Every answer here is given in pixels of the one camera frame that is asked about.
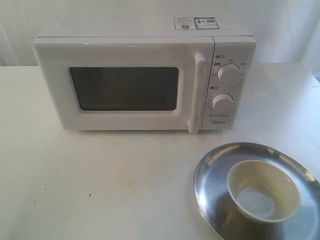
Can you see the white microwave door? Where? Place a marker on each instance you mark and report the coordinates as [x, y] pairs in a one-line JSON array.
[[127, 83]]

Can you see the cream ceramic bowl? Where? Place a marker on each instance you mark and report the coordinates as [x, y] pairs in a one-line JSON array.
[[262, 192]]

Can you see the white microwave oven body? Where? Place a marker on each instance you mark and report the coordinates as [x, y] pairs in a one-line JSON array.
[[233, 42]]

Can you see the lower white control knob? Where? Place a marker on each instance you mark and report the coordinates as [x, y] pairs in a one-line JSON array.
[[223, 103]]

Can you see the white control knob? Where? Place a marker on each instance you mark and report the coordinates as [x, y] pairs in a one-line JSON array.
[[229, 73], [223, 103]]

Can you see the upper white control knob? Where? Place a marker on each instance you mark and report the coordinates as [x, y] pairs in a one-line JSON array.
[[229, 73]]

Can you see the round stainless steel plate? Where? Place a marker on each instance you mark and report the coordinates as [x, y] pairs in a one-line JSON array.
[[220, 212]]

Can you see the blue white label sticker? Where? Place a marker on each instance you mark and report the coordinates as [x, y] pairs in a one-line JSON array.
[[195, 23]]

